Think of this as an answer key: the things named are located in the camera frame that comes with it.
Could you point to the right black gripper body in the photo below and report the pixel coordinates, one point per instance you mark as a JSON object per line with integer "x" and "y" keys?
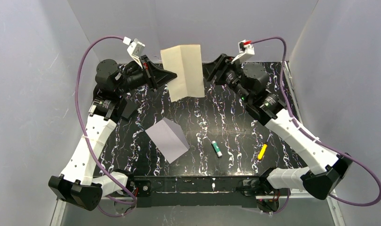
{"x": 224, "y": 70}

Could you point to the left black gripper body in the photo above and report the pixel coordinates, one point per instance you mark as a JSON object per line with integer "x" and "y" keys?
{"x": 148, "y": 73}

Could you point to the cream letter paper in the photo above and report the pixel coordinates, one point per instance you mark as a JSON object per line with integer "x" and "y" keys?
{"x": 186, "y": 62}

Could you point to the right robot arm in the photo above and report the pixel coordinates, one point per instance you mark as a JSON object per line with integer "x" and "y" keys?
{"x": 324, "y": 170}

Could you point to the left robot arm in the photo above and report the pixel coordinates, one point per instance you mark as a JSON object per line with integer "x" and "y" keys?
{"x": 76, "y": 183}

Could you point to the green white glue stick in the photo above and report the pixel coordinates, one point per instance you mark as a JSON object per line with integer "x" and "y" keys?
{"x": 216, "y": 149}

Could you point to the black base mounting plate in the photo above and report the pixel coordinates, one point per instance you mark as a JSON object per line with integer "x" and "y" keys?
{"x": 241, "y": 191}

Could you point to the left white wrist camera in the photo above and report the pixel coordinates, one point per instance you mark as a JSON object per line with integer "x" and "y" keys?
{"x": 135, "y": 49}

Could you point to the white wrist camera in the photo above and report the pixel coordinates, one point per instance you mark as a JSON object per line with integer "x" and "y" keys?
{"x": 246, "y": 51}
{"x": 135, "y": 49}

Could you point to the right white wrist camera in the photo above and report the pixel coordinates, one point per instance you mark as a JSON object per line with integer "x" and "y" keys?
{"x": 246, "y": 51}

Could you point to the yellow handled screwdriver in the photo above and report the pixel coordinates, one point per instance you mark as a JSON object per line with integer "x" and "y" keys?
{"x": 263, "y": 149}

